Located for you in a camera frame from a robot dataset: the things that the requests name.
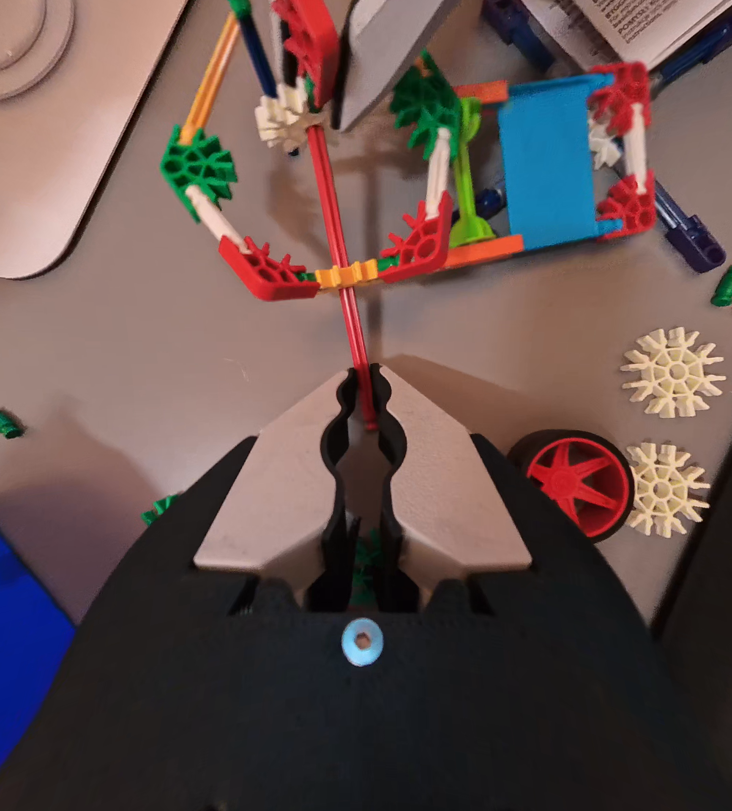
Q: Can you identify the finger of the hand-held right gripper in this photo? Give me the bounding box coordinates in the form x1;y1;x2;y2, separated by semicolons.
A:
331;0;462;133

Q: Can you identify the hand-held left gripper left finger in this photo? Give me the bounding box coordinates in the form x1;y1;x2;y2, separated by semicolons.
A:
192;367;363;612

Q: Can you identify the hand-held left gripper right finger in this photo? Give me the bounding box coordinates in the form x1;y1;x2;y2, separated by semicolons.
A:
371;363;533;612

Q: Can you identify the colourful toy construction model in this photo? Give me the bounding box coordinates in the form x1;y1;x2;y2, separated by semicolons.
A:
160;0;658;432

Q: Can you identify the blue rod cross assembly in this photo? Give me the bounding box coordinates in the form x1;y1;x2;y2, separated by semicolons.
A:
474;0;732;275

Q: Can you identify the black wheel red hub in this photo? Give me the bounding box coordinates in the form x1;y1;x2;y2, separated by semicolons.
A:
507;430;636;544

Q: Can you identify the white snowflake connector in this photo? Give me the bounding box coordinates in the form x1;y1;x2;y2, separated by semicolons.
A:
625;442;711;538
620;326;727;419

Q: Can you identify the instruction booklet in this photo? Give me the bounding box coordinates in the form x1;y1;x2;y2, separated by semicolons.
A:
521;0;732;72

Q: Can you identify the black perforated panel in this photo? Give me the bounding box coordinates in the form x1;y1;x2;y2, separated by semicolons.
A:
651;374;732;811

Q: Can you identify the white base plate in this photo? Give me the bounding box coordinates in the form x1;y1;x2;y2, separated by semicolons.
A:
0;0;191;281

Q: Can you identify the white mount bracket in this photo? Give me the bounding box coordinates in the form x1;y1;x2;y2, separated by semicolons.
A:
0;0;76;103

